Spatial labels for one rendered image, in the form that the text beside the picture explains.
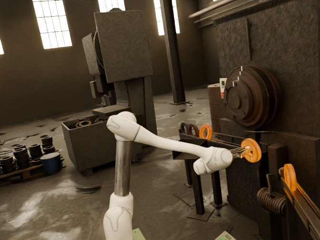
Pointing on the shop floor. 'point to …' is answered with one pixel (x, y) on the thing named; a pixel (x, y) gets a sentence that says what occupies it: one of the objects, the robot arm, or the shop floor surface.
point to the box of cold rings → (92, 143)
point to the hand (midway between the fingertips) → (250, 147)
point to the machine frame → (262, 45)
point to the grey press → (122, 65)
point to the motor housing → (272, 213)
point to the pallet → (26, 160)
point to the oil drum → (215, 106)
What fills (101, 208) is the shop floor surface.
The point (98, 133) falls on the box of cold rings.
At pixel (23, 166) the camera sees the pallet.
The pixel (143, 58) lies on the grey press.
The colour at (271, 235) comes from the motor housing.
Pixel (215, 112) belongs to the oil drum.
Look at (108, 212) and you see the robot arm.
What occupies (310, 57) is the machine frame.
